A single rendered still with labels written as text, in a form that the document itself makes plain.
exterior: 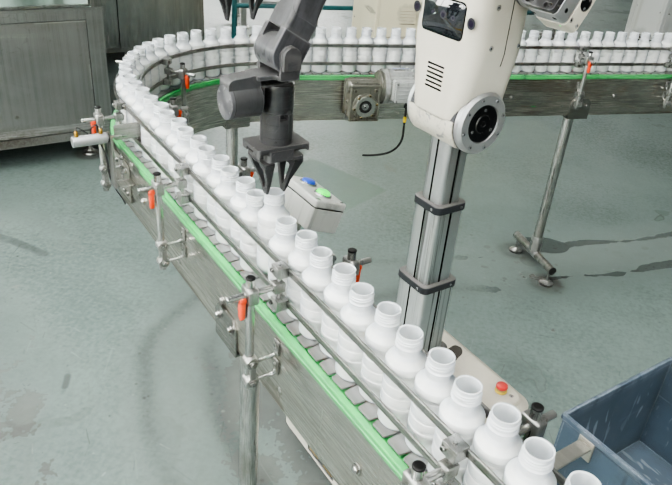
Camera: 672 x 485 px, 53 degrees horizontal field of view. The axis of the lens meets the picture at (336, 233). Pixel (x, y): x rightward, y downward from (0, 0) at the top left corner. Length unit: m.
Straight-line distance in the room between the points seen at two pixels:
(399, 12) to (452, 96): 3.48
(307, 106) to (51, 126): 1.98
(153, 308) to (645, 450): 2.04
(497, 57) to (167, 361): 1.69
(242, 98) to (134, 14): 5.14
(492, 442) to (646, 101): 2.61
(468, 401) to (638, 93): 2.55
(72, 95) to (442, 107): 2.87
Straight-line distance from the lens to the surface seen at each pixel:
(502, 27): 1.62
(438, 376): 0.91
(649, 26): 7.00
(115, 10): 6.15
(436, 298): 1.96
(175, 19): 6.33
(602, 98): 3.19
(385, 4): 5.05
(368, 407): 1.06
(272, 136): 1.15
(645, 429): 1.55
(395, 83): 2.53
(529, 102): 3.00
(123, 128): 1.82
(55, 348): 2.83
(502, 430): 0.85
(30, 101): 4.16
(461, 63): 1.61
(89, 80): 4.19
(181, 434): 2.41
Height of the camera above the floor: 1.74
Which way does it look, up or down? 30 degrees down
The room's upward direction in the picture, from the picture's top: 5 degrees clockwise
